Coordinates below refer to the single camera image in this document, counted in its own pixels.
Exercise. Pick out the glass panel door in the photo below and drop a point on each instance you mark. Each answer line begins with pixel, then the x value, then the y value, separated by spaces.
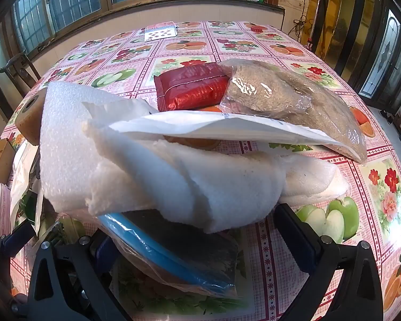
pixel 386 60

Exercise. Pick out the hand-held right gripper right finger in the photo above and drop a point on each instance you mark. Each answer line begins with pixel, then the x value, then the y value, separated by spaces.
pixel 304 244

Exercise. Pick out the red foil packet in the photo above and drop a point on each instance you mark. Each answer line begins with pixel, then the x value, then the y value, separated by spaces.
pixel 190 87

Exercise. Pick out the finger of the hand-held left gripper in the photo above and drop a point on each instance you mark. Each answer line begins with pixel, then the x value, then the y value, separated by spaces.
pixel 18 240

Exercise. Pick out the blue item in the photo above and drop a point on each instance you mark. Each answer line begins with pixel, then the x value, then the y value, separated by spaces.
pixel 173 250

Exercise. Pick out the dark green packet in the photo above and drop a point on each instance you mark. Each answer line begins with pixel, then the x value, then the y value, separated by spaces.
pixel 29 207

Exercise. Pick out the white cotton batting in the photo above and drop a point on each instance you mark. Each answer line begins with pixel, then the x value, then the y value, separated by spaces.
pixel 187 187

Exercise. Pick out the barred window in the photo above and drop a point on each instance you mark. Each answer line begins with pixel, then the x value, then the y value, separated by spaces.
pixel 77 0

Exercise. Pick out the white paper envelope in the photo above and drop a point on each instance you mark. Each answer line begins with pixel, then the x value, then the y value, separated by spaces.
pixel 220 125

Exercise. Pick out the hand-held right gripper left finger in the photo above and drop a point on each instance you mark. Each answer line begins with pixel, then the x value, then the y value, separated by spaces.
pixel 103 250

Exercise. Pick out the fruit-print tablecloth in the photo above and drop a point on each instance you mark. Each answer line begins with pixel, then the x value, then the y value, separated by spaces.
pixel 371 187

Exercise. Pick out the dark wooden chair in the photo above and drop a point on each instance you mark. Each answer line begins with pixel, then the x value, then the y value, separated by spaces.
pixel 18 68

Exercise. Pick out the clear plastic bag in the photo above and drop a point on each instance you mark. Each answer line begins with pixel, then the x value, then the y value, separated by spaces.
pixel 287 97

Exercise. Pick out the red medicine bottle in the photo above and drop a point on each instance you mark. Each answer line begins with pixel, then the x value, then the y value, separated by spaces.
pixel 28 117

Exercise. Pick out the white plastic bag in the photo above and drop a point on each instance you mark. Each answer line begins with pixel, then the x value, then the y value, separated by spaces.
pixel 21 170

